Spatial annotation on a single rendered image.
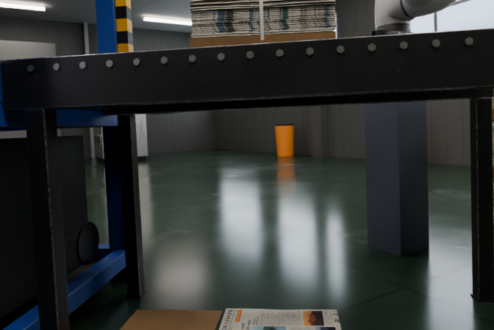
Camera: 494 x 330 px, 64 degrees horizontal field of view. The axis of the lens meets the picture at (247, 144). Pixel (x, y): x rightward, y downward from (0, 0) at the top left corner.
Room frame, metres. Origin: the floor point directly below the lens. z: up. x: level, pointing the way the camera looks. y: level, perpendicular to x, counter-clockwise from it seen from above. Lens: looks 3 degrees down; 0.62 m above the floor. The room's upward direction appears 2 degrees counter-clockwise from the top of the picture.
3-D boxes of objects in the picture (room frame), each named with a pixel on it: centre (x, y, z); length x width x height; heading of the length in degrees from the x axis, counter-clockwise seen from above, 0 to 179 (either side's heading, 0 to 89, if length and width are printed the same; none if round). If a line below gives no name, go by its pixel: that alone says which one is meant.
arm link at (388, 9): (1.89, -0.72, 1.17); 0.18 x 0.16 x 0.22; 31
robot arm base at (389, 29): (1.89, -0.70, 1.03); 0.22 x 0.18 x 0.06; 120
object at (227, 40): (1.17, 0.06, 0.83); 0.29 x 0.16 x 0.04; 179
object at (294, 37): (1.17, -0.16, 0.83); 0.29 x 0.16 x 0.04; 179
